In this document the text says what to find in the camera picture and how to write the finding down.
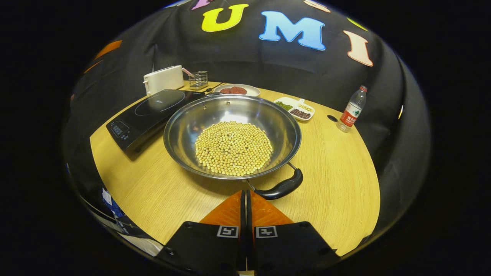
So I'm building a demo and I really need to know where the white divided dish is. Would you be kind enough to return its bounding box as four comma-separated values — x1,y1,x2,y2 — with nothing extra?
273,97,316,122

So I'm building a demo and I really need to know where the blue and white object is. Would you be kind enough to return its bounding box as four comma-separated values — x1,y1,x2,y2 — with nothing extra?
102,187,127,219

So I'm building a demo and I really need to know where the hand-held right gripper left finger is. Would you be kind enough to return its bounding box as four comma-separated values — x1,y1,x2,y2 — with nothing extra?
155,191,247,273

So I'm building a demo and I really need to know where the steel pot with black handles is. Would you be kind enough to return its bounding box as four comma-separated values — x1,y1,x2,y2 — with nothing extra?
163,94,303,200

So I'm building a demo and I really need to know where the black backdrop cloth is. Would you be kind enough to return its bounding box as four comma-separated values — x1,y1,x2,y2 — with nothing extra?
63,0,432,238

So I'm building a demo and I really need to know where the pile of soybeans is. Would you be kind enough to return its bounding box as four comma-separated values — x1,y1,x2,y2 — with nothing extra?
195,121,274,177

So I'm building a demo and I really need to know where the wire mesh holder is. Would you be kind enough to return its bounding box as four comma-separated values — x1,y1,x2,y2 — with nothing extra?
189,71,209,90

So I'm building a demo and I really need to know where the white round plate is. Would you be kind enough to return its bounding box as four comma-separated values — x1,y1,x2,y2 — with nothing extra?
213,84,261,97

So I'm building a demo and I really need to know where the clear water bottle red label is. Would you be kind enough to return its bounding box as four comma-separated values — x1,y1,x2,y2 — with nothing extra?
336,85,368,133

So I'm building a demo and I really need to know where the white toaster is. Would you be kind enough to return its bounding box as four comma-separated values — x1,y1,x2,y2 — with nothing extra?
143,65,185,96

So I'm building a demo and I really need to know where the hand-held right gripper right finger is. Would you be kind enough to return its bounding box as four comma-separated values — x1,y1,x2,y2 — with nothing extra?
246,191,340,273

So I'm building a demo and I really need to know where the black induction cooktop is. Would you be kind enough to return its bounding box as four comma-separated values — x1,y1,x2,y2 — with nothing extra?
106,89,206,152

